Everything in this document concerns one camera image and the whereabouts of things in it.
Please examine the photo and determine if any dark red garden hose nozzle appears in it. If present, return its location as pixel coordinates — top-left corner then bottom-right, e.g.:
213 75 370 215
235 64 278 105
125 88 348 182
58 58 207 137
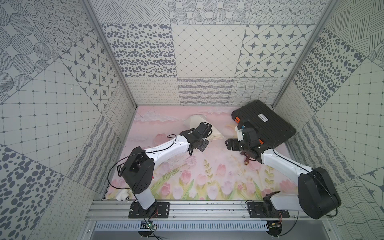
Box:
241 152 255 166

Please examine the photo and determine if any white cloth drawstring bag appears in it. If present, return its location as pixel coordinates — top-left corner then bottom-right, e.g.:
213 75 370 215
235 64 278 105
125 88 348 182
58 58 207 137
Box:
182 114 225 142

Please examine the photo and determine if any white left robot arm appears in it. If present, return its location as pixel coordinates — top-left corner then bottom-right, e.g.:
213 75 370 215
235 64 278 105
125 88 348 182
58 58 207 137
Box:
117 122 213 213

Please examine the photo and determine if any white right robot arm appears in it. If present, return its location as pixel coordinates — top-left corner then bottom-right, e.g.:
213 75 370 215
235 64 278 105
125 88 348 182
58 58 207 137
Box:
225 126 342 220

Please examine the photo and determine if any black plastic tool case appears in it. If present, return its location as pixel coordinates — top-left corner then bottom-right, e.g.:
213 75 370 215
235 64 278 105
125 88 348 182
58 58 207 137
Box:
232 100 296 148

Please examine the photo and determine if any white pipe fitting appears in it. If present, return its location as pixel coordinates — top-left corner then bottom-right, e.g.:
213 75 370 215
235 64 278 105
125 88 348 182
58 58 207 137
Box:
116 190 130 202

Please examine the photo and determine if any green circuit board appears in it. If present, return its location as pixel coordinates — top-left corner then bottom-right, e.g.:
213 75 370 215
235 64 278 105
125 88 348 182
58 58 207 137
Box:
147 221 157 231

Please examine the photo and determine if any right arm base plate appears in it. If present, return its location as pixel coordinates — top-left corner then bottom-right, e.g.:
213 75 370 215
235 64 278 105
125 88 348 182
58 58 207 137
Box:
246 201 290 219

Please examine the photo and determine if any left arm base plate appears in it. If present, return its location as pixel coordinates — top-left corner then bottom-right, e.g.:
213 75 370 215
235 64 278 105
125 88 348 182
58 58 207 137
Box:
129 201 170 219

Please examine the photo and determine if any aluminium front rail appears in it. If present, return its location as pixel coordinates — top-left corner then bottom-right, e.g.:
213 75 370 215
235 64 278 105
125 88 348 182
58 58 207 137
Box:
85 199 310 222

